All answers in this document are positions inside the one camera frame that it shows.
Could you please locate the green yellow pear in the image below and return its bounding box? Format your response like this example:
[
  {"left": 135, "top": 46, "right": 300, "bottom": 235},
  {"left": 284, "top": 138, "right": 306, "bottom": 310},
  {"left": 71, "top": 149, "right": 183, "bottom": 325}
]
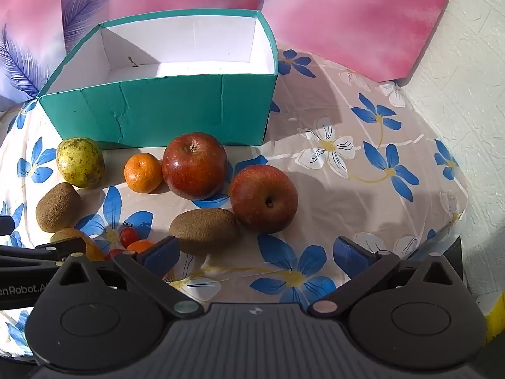
[{"left": 56, "top": 137, "right": 105, "bottom": 189}]

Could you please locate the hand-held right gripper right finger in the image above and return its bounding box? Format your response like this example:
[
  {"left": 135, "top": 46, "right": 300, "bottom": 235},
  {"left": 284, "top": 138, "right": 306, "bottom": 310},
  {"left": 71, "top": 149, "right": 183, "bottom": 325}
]
[{"left": 308, "top": 236, "right": 460, "bottom": 317}]

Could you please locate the small orange fruit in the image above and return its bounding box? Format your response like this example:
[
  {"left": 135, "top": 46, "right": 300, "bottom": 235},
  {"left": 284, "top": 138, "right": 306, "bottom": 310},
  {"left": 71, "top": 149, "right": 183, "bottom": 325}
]
[{"left": 126, "top": 240, "right": 155, "bottom": 254}]

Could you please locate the orange mandarin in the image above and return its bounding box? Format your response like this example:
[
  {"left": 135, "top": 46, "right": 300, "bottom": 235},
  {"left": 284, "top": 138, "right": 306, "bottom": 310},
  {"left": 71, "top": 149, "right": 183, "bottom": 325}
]
[{"left": 124, "top": 153, "right": 163, "bottom": 193}]

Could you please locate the brown kiwi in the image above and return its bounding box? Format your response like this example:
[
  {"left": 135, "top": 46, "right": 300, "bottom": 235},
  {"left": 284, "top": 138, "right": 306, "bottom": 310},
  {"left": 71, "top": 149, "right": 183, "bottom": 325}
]
[
  {"left": 169, "top": 208, "right": 238, "bottom": 256},
  {"left": 35, "top": 182, "right": 83, "bottom": 233}
]

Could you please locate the yellowish apple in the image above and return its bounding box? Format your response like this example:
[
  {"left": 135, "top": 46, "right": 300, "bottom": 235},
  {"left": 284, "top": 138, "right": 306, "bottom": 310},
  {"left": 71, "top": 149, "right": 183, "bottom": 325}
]
[{"left": 49, "top": 228, "right": 105, "bottom": 262}]

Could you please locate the teal cardboard box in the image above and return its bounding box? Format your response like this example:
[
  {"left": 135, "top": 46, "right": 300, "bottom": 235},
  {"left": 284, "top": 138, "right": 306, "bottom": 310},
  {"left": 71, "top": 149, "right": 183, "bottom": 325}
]
[{"left": 37, "top": 9, "right": 279, "bottom": 145}]

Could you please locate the dark red apple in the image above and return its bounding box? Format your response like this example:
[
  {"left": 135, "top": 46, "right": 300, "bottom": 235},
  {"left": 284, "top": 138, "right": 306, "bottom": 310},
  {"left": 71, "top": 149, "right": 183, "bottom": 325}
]
[
  {"left": 230, "top": 165, "right": 299, "bottom": 234},
  {"left": 162, "top": 132, "right": 229, "bottom": 201}
]

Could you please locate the yellow object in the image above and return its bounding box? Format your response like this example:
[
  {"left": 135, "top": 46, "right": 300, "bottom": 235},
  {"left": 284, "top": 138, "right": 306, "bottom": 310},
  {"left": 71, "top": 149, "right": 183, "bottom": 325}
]
[{"left": 475, "top": 290, "right": 505, "bottom": 344}]

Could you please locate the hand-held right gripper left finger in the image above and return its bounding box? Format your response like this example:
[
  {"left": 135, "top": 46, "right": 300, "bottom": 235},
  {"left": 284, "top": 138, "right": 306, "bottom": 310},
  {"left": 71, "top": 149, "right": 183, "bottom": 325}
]
[{"left": 59, "top": 236, "right": 200, "bottom": 320}]

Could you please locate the blue floral tablecloth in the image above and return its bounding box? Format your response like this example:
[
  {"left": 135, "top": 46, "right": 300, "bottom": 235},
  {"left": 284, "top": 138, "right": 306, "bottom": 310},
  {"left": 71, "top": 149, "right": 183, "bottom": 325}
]
[{"left": 0, "top": 45, "right": 470, "bottom": 358}]

